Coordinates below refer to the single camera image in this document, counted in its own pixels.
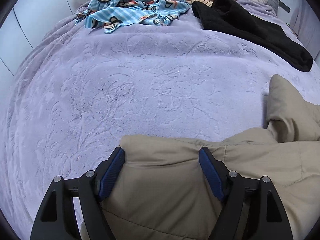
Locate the white wardrobe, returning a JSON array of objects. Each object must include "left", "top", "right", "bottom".
[{"left": 0, "top": 0, "right": 83, "bottom": 77}]

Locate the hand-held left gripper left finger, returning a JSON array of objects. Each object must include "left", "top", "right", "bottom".
[{"left": 30, "top": 147, "right": 125, "bottom": 240}]

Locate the beige puffer jacket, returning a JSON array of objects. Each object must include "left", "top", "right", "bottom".
[{"left": 80, "top": 74, "right": 320, "bottom": 240}]

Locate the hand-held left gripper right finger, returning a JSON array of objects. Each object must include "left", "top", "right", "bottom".
[{"left": 199, "top": 147, "right": 293, "bottom": 240}]

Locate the purple plush blanket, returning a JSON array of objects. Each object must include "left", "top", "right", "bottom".
[{"left": 0, "top": 0, "right": 320, "bottom": 240}]

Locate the blue monkey print cloth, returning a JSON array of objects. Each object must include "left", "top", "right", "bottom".
[{"left": 74, "top": 0, "right": 190, "bottom": 34}]

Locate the black garment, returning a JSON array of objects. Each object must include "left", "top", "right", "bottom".
[{"left": 191, "top": 0, "right": 314, "bottom": 72}]

